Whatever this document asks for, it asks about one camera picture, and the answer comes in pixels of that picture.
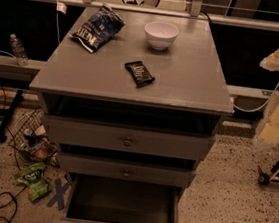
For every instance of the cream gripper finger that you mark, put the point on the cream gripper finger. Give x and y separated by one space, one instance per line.
271 62

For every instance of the black rxbar chocolate bar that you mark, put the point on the black rxbar chocolate bar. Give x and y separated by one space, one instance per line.
139 73

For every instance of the grey drawer cabinet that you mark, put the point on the grey drawer cabinet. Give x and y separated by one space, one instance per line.
131 112

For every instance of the grey top drawer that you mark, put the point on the grey top drawer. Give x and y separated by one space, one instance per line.
72 132

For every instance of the grey middle drawer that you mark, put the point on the grey middle drawer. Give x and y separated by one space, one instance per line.
133 171

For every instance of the grey open bottom drawer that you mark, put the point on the grey open bottom drawer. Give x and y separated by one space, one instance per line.
104 200

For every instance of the white bowl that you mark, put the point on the white bowl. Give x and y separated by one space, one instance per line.
160 35

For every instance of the blue chip bag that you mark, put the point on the blue chip bag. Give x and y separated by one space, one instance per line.
99 29

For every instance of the blue tape cross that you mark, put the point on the blue tape cross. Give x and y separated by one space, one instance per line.
58 198

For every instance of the clear plastic water bottle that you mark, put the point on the clear plastic water bottle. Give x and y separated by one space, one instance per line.
18 50

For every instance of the green snack bag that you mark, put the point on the green snack bag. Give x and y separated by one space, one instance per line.
33 178

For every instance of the black bar on floor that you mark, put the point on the black bar on floor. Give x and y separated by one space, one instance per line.
8 114

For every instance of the wire basket with items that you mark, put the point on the wire basket with items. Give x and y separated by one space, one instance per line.
31 141

